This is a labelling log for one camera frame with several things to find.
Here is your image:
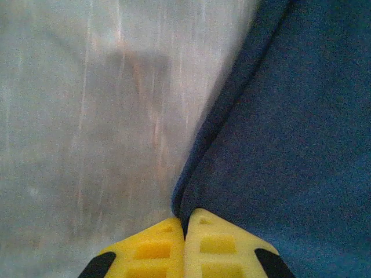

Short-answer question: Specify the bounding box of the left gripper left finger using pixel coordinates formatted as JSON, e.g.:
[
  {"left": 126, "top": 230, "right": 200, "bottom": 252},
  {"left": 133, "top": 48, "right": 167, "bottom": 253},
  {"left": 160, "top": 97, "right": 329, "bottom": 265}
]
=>
[{"left": 78, "top": 217, "right": 186, "bottom": 278}]

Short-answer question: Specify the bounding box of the navy blue garment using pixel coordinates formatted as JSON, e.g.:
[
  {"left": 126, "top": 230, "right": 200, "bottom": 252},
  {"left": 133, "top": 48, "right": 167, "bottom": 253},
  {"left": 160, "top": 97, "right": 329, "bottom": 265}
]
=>
[{"left": 170, "top": 0, "right": 371, "bottom": 278}]

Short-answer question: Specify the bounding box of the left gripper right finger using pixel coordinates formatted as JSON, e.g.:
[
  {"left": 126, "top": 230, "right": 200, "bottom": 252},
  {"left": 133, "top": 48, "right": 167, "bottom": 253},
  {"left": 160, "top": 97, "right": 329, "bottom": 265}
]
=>
[{"left": 184, "top": 208, "right": 296, "bottom": 278}]

